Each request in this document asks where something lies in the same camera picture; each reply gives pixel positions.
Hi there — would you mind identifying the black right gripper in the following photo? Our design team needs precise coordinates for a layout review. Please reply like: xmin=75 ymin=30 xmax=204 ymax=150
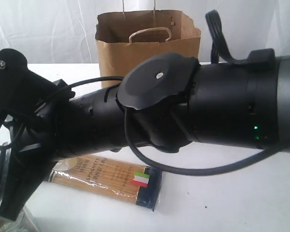
xmin=0 ymin=79 xmax=92 ymax=216

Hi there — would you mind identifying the brown paper bag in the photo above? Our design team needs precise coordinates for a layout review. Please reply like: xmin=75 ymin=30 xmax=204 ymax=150
xmin=95 ymin=9 xmax=201 ymax=76

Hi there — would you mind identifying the clear jar gold lid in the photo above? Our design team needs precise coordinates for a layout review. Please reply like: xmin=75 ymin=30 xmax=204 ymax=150
xmin=0 ymin=206 xmax=41 ymax=232

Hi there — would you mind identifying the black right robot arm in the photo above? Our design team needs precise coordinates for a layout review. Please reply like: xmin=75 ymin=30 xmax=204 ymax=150
xmin=0 ymin=49 xmax=290 ymax=221

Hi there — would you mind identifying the white curtain backdrop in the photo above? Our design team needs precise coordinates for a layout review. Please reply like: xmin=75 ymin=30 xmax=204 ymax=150
xmin=0 ymin=0 xmax=290 ymax=63

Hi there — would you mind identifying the spaghetti packet navy blue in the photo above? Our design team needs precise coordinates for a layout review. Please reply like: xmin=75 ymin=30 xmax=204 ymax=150
xmin=45 ymin=155 xmax=162 ymax=211

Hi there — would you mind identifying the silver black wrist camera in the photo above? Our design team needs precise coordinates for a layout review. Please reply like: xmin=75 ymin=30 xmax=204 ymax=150
xmin=0 ymin=48 xmax=67 ymax=128

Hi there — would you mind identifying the black cable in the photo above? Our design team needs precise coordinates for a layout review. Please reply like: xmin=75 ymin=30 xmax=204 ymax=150
xmin=0 ymin=9 xmax=290 ymax=175

